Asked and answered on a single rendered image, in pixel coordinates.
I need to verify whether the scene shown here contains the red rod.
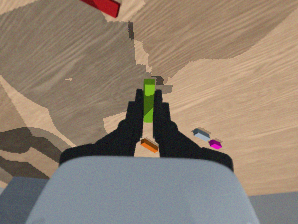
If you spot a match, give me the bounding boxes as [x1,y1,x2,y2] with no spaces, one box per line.
[80,0,121,18]

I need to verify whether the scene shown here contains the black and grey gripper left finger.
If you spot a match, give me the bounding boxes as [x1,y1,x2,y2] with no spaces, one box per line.
[58,89,144,167]

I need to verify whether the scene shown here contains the magenta rectangular block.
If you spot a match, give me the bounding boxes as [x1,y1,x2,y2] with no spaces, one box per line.
[209,139,222,149]

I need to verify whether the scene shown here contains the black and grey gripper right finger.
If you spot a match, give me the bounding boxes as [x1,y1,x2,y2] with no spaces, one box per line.
[153,89,234,172]

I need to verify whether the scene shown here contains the lime green rod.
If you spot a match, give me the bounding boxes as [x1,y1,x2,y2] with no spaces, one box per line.
[144,79,155,123]

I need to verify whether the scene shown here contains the orange rod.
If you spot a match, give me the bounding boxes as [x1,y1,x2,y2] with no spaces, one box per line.
[141,138,158,153]

